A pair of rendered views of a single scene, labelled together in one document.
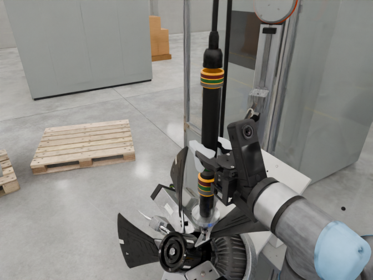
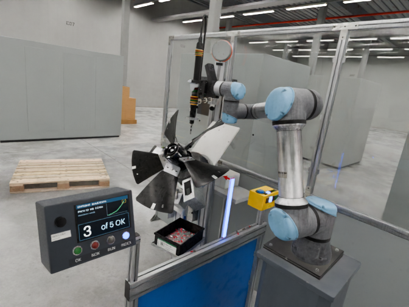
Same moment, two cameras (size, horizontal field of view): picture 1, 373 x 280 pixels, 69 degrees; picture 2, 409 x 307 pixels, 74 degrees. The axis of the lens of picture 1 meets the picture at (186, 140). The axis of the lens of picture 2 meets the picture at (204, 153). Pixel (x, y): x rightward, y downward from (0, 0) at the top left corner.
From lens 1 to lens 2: 106 cm
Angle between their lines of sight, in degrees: 19
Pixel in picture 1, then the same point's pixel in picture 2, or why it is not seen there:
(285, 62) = not seen: hidden behind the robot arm
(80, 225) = not seen: hidden behind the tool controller
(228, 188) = (204, 87)
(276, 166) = (223, 127)
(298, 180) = (234, 130)
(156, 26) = (125, 94)
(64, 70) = (37, 117)
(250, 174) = (212, 79)
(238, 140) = (208, 68)
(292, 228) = (224, 85)
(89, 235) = not seen: hidden behind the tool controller
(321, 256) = (232, 87)
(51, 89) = (21, 134)
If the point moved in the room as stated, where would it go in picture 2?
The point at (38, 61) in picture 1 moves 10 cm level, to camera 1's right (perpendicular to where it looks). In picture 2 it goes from (13, 106) to (19, 107)
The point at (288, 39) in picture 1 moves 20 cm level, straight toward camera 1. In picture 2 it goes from (229, 72) to (227, 70)
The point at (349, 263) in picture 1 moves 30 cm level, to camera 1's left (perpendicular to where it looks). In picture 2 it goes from (238, 85) to (172, 77)
